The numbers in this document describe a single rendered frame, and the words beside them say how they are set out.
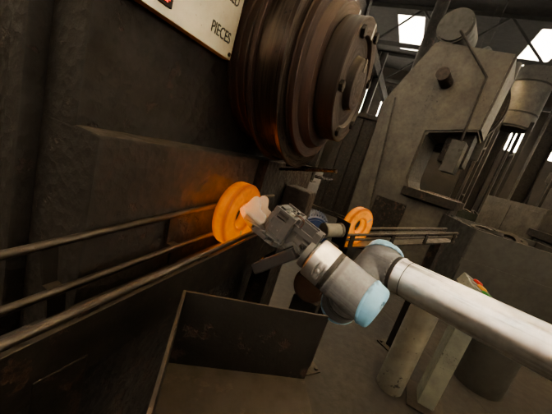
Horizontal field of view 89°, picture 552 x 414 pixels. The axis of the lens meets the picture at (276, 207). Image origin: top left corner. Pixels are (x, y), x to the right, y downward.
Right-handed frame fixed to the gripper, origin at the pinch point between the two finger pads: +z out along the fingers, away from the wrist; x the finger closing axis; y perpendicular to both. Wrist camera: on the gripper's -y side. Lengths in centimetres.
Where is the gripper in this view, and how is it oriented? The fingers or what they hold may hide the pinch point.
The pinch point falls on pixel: (240, 206)
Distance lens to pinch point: 67.3
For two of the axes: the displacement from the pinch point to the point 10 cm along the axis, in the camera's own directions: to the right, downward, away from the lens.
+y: 5.2, -8.0, -3.1
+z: -7.4, -6.0, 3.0
